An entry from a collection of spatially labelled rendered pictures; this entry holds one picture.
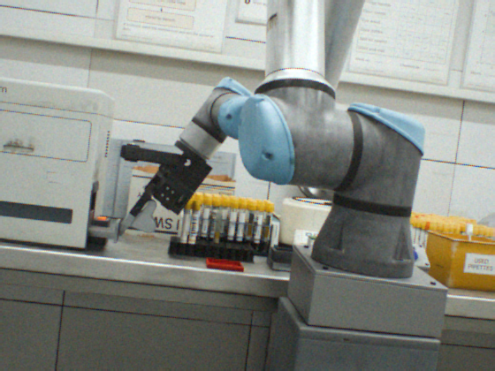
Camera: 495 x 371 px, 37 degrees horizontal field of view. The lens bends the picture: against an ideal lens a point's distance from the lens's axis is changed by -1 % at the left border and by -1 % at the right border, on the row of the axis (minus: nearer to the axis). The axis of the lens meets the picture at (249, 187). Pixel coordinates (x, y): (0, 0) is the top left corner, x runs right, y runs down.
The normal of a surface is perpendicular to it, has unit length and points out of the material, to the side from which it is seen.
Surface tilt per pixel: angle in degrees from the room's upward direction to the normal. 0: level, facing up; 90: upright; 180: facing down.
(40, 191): 90
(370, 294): 90
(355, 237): 74
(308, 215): 90
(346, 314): 90
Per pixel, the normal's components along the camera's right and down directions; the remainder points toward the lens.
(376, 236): 0.12, -0.19
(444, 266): -0.98, -0.11
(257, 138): -0.93, 0.00
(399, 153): 0.30, 0.14
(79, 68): 0.10, 0.07
